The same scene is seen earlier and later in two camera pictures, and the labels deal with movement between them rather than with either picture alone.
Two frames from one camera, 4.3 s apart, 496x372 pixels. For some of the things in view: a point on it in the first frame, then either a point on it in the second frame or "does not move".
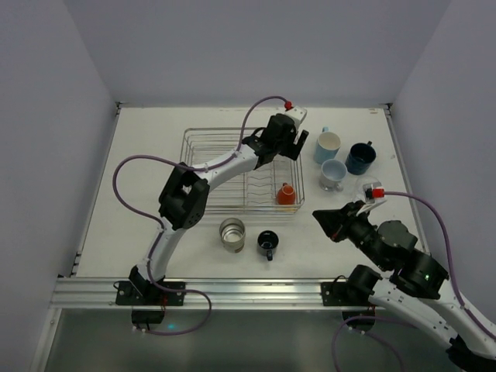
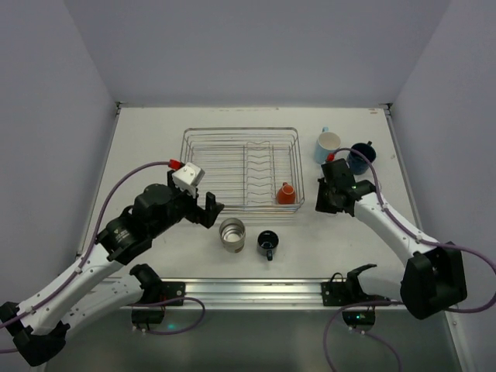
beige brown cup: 232,232 does not move
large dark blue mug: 360,158 does not move
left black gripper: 291,145 → 199,211
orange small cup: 286,194 does not move
